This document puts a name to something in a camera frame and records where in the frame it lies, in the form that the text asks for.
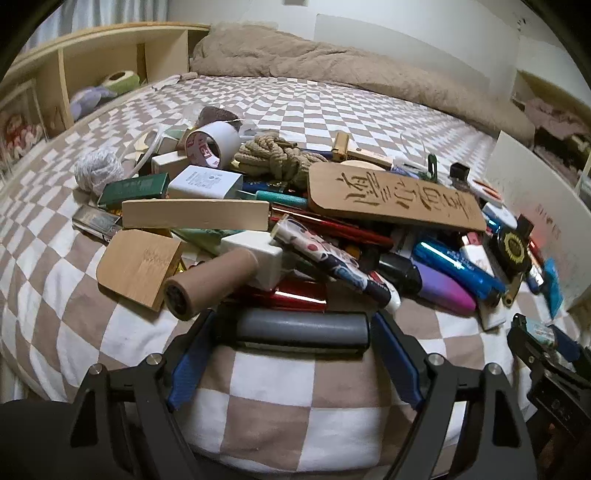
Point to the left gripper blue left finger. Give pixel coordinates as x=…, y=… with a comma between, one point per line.
x=197, y=346

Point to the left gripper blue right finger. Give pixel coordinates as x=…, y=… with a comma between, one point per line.
x=388, y=342

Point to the dark grey rectangular case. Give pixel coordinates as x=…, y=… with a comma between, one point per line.
x=329, y=334

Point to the white lighter red cap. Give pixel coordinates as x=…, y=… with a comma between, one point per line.
x=473, y=250

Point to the purple lighter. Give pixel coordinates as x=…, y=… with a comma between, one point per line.
x=444, y=291

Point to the checkered bed sheet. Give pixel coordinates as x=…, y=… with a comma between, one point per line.
x=297, y=418

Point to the blue foil packet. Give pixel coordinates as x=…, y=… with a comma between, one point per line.
x=551, y=287

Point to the blue lighter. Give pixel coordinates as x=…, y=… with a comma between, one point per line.
x=475, y=280

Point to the rounded wooden board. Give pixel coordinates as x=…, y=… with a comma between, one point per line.
x=135, y=265

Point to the red glossy lighter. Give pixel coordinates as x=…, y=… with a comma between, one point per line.
x=296, y=294

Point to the black round tin gold emblem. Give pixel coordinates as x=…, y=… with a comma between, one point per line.
x=510, y=247

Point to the patterned cartoon lighter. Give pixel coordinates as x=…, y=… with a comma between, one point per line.
x=335, y=262

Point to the light wooden block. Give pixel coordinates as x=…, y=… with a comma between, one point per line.
x=196, y=214

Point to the carved wooden plaque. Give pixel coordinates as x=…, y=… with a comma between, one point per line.
x=361, y=194

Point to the white charger box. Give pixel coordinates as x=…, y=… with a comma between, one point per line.
x=196, y=182

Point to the dark silver flat box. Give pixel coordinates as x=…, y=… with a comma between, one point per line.
x=97, y=222

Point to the green flat box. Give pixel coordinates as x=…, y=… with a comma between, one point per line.
x=138, y=188

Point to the orange white scissors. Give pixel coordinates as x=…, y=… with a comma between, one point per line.
x=485, y=192

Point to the white cardboard shoe box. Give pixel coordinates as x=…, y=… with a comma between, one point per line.
x=562, y=226

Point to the white mesh ball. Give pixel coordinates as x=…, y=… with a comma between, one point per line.
x=94, y=170

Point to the white tape roll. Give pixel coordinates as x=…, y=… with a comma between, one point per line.
x=213, y=145

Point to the purple plush toy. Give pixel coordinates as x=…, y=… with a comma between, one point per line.
x=88, y=99

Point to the green avocado plush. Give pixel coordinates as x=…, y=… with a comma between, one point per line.
x=121, y=82

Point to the beige duvet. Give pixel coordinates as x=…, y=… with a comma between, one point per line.
x=244, y=50

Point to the wooden bedside shelf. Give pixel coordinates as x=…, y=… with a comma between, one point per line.
x=40, y=83

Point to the grey curtain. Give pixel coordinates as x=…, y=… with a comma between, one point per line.
x=76, y=15

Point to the white mallet brown handle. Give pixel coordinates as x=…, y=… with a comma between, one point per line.
x=249, y=258

